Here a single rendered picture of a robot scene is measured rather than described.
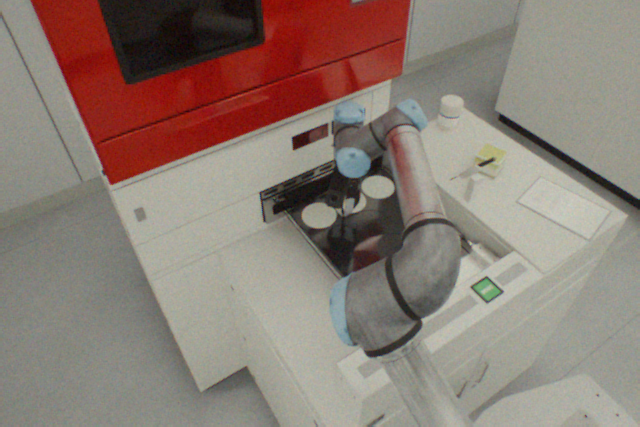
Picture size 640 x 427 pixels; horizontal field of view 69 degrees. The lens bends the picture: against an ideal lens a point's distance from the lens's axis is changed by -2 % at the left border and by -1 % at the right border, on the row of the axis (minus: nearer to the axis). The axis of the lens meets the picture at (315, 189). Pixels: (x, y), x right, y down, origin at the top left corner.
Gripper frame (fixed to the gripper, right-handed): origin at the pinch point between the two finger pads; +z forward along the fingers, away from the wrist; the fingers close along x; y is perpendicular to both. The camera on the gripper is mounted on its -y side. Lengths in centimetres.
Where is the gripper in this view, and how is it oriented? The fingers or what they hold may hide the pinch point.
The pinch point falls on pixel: (343, 214)
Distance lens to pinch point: 137.1
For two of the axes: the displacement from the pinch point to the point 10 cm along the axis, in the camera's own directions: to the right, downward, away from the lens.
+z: 0.1, 7.2, 7.0
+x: -9.6, -1.9, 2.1
